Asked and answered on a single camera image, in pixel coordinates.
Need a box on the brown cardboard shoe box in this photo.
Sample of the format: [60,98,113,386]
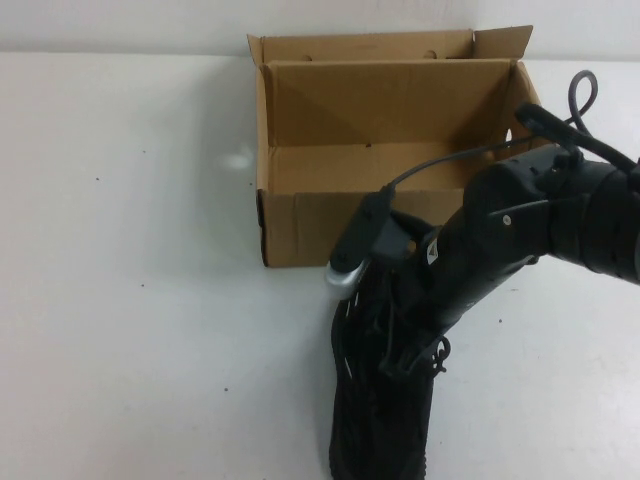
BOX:
[244,24,559,268]

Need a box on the black mesh sneaker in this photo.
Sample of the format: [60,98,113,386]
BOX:
[328,244,454,480]

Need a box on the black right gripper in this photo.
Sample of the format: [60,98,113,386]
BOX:
[379,214,506,376]

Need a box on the thick right arm cable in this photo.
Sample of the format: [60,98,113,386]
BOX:
[514,71,640,169]

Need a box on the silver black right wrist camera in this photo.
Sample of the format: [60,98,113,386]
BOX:
[324,192,396,304]

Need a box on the thin right camera cable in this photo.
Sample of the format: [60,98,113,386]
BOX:
[382,137,534,199]

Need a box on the grey right camera mount bracket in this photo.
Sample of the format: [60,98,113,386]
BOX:
[372,209,419,261]

